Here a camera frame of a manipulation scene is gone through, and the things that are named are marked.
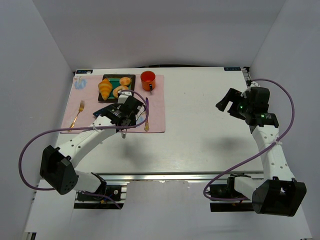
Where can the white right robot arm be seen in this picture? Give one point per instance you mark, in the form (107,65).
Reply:
(279,193)

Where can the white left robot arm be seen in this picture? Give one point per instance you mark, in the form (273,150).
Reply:
(58,164)

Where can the dark blue leaf plate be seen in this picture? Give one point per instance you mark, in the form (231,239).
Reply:
(101,112)

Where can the striped croissant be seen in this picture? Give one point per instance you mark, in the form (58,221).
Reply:
(105,88)

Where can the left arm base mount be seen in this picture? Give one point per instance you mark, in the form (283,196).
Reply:
(112,198)

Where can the orange mug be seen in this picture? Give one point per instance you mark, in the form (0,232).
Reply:
(148,81)

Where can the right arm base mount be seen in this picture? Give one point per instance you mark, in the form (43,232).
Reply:
(233,204)

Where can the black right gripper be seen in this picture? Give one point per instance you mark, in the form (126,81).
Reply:
(233,105)

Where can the pink printed placemat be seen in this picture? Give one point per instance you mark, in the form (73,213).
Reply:
(85,88)

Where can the glazed ring doughnut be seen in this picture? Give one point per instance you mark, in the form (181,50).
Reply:
(117,90)

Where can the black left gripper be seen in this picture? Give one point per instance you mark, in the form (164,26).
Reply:
(125,121)

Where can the gold fork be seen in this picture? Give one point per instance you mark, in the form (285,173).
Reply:
(80,109)

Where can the purple iridescent knife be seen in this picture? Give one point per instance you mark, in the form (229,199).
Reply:
(146,124)

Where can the small round bun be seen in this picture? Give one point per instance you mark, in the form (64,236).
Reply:
(125,81)

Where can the black square tray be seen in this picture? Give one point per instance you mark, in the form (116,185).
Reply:
(114,79)

